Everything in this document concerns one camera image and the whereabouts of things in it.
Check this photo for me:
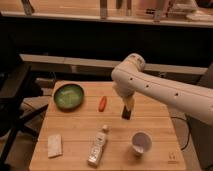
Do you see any black office chair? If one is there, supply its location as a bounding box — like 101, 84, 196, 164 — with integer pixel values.
0, 13, 50, 168

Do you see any black rectangular block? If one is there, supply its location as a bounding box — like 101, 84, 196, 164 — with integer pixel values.
122, 107, 131, 120

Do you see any red orange pepper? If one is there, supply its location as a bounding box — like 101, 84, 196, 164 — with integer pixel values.
98, 96, 107, 112

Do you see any white plastic bottle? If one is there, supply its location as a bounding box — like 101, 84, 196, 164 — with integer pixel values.
87, 125, 109, 167

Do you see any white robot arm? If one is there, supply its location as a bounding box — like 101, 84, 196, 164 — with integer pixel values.
111, 53, 213, 126

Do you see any green ceramic bowl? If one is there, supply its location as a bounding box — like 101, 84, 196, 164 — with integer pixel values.
53, 84, 84, 110

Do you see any white cup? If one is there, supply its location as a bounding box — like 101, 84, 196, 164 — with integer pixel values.
131, 132, 152, 157

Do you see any white sponge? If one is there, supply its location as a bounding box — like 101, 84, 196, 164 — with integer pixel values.
48, 134, 63, 158

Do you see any black cable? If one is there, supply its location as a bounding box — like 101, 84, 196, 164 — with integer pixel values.
171, 115, 191, 151

